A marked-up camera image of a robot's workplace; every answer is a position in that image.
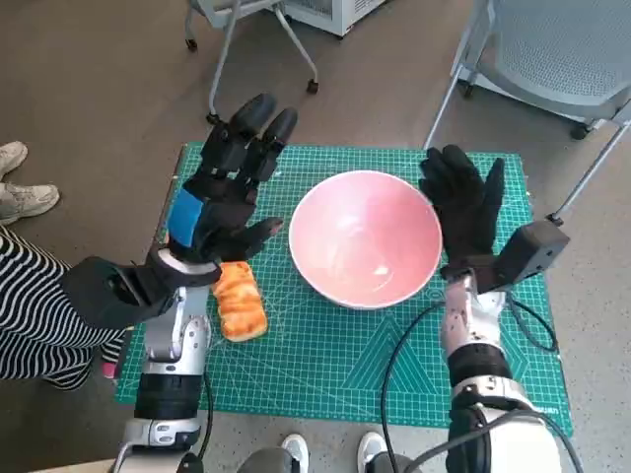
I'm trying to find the right robot hand, black glove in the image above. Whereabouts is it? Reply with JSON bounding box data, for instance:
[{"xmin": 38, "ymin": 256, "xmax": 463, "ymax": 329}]
[{"xmin": 418, "ymin": 145, "xmax": 507, "ymax": 270}]

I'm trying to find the long orange toy bread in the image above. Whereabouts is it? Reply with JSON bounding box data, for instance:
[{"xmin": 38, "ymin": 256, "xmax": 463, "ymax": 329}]
[{"xmin": 211, "ymin": 260, "xmax": 269, "ymax": 343}]

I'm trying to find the person's white shoe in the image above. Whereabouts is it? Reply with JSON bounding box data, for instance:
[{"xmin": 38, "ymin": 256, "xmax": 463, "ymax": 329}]
[
  {"xmin": 0, "ymin": 141, "xmax": 30, "ymax": 177},
  {"xmin": 0, "ymin": 183, "xmax": 60, "ymax": 227}
]

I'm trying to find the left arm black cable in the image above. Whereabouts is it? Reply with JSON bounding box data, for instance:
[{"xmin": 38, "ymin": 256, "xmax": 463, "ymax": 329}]
[{"xmin": 194, "ymin": 378, "xmax": 216, "ymax": 459}]

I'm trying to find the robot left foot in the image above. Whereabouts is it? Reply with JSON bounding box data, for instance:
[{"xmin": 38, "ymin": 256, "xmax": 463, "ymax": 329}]
[{"xmin": 279, "ymin": 433, "xmax": 311, "ymax": 473}]

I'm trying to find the white cabinet appliance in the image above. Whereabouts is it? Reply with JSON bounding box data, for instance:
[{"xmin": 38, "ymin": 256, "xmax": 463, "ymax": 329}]
[{"xmin": 285, "ymin": 0, "xmax": 386, "ymax": 38}]

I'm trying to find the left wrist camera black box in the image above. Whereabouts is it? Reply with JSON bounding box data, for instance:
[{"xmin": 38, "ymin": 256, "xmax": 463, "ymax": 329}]
[{"xmin": 63, "ymin": 255, "xmax": 178, "ymax": 329}]

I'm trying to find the grey mesh seat chair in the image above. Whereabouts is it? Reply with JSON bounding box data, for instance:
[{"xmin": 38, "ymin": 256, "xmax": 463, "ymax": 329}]
[{"xmin": 422, "ymin": 0, "xmax": 631, "ymax": 226}]

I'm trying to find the pink bowl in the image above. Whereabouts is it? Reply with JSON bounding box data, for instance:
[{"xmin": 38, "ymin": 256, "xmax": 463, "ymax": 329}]
[{"xmin": 288, "ymin": 169, "xmax": 444, "ymax": 310}]

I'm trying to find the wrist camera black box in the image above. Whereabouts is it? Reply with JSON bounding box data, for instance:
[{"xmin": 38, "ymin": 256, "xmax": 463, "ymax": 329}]
[
  {"xmin": 63, "ymin": 255, "xmax": 178, "ymax": 329},
  {"xmin": 487, "ymin": 221, "xmax": 572, "ymax": 295}
]

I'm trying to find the green cutting mat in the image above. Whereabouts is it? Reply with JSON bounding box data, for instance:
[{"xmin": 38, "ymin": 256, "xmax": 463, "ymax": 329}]
[{"xmin": 113, "ymin": 142, "xmax": 576, "ymax": 438}]

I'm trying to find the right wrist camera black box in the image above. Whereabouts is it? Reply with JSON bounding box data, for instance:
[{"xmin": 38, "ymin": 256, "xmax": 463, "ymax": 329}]
[{"xmin": 487, "ymin": 221, "xmax": 572, "ymax": 295}]

